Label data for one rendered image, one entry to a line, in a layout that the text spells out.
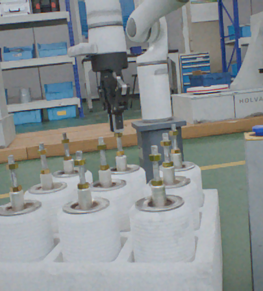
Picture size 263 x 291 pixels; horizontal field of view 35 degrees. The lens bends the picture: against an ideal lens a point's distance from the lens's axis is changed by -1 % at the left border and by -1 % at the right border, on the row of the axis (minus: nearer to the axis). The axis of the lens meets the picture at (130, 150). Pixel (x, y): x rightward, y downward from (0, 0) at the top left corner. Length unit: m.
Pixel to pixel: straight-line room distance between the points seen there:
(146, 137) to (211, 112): 1.67
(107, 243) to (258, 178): 0.30
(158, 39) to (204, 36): 5.96
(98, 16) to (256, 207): 0.47
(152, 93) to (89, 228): 0.69
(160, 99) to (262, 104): 1.83
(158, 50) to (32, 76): 7.90
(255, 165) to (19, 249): 0.43
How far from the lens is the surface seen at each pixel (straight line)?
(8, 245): 0.69
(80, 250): 0.64
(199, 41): 7.19
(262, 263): 0.84
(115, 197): 0.73
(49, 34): 9.12
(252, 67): 3.16
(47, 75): 9.07
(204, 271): 0.58
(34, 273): 0.65
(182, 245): 0.62
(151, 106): 1.24
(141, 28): 1.22
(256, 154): 0.77
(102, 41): 0.83
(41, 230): 0.69
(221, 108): 2.90
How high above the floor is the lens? 0.44
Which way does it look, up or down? 10 degrees down
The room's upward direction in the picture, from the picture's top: 6 degrees counter-clockwise
